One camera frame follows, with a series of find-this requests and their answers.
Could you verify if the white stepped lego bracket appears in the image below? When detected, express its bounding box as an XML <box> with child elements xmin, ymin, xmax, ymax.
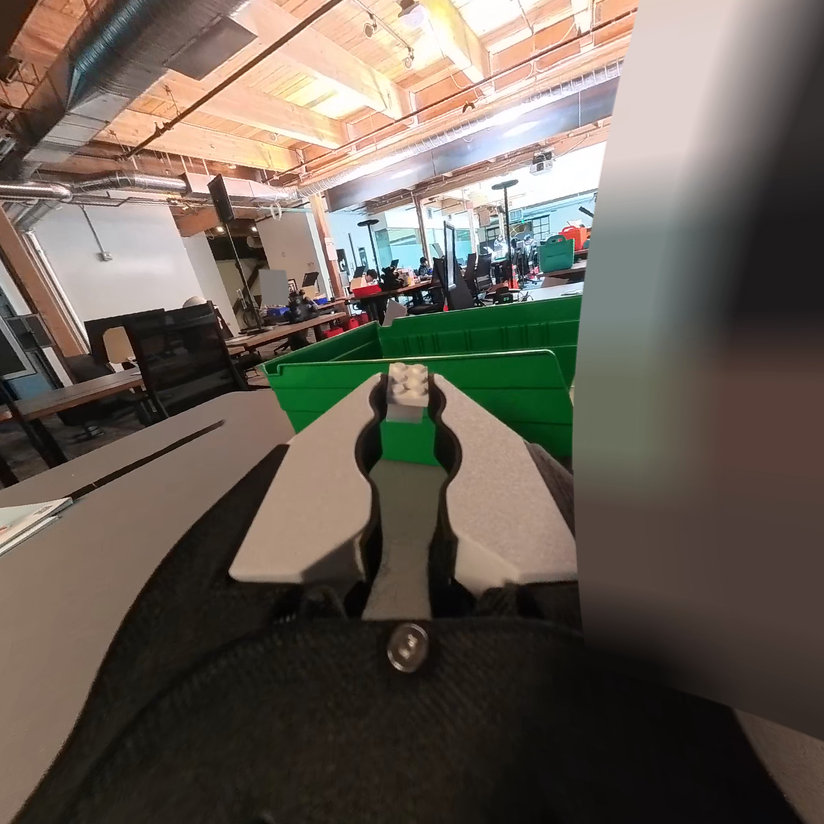
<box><xmin>386</xmin><ymin>362</ymin><xmax>431</xmax><ymax>424</ymax></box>

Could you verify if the framed panel on stand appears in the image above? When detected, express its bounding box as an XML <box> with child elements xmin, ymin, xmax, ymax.
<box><xmin>0</xmin><ymin>312</ymin><xmax>52</xmax><ymax>381</ymax></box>

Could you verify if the spiral metal ventilation duct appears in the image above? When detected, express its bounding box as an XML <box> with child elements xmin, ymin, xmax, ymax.
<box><xmin>0</xmin><ymin>170</ymin><xmax>191</xmax><ymax>210</ymax></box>

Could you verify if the black hanging speaker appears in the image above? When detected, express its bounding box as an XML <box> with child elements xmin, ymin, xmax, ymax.
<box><xmin>206</xmin><ymin>174</ymin><xmax>237</xmax><ymax>221</ymax></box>

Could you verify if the insulated rectangular air duct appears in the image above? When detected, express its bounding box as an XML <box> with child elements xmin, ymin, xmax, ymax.
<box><xmin>64</xmin><ymin>0</ymin><xmax>258</xmax><ymax>120</ymax></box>

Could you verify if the green plastic storage bin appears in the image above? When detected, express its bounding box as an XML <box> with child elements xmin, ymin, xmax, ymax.
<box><xmin>256</xmin><ymin>293</ymin><xmax>585</xmax><ymax>467</ymax></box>

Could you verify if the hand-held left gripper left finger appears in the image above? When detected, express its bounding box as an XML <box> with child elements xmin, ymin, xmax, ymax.
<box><xmin>228</xmin><ymin>373</ymin><xmax>390</xmax><ymax>583</ymax></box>

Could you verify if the green tote bin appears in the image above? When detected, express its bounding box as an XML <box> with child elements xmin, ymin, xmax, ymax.
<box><xmin>538</xmin><ymin>233</ymin><xmax>576</xmax><ymax>273</ymax></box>

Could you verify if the lego instruction booklet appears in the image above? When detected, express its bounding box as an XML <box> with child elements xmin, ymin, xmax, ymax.
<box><xmin>0</xmin><ymin>497</ymin><xmax>73</xmax><ymax>556</ymax></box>

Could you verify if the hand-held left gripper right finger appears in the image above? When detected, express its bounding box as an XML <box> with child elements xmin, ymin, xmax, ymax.
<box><xmin>436</xmin><ymin>373</ymin><xmax>579</xmax><ymax>594</ymax></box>

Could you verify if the dark wooden office desk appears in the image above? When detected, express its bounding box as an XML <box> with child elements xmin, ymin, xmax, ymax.
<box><xmin>0</xmin><ymin>370</ymin><xmax>148</xmax><ymax>474</ymax></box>

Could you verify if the black mesh office chair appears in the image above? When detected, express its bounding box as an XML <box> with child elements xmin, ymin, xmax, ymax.
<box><xmin>122</xmin><ymin>303</ymin><xmax>248</xmax><ymax>426</ymax></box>

